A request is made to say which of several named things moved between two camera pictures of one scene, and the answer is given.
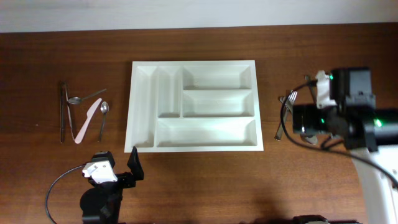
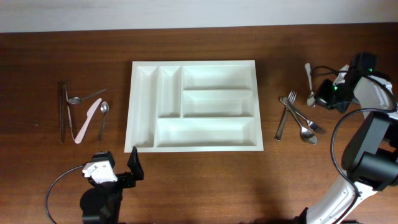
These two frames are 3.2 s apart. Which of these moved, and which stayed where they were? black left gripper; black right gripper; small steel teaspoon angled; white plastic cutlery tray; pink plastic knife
Moved: black right gripper
Stayed: black left gripper; white plastic cutlery tray; pink plastic knife; small steel teaspoon angled
